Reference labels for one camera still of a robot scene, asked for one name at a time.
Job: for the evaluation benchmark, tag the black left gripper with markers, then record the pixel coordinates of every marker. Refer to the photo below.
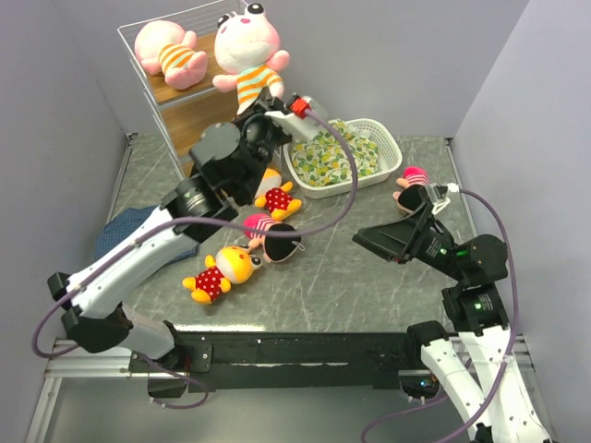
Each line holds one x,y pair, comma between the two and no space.
268,105

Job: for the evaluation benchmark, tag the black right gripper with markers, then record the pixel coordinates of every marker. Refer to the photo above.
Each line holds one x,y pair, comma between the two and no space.
398,239

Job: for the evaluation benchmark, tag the pink plush pig striped shirt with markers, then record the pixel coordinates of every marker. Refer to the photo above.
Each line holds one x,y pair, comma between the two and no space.
164,47

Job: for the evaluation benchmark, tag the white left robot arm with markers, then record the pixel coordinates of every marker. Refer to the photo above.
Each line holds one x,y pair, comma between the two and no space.
96,317

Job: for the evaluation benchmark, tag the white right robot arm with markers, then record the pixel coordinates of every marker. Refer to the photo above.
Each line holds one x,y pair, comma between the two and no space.
488,389

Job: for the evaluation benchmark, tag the yellow plush near shelf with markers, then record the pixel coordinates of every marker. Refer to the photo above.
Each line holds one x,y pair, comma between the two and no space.
274,196

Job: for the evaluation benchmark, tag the black-haired doll by basket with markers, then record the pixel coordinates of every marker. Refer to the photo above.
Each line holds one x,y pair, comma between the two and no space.
408,198

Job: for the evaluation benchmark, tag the white plastic basket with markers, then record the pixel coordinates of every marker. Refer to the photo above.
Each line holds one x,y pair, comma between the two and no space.
390,159

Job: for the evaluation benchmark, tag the lemon print cloth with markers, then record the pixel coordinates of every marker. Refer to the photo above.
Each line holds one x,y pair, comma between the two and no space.
321,161

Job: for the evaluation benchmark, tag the black-haired doll pink striped dress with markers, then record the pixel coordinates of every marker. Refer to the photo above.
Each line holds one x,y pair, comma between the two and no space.
259,229

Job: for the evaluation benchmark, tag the yellow plush red dotted dress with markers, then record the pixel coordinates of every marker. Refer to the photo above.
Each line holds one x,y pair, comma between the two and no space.
232,265

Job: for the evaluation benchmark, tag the blue checked cloth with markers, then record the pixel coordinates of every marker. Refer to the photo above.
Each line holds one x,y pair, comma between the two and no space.
119,229

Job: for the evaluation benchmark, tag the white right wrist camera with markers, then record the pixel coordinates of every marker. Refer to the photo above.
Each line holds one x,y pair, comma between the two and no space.
437,196

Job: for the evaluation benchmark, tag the white wire wooden shelf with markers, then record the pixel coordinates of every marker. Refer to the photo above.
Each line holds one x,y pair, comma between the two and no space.
181,115

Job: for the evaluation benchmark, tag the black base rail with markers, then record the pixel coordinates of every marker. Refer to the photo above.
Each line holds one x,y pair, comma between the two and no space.
266,360

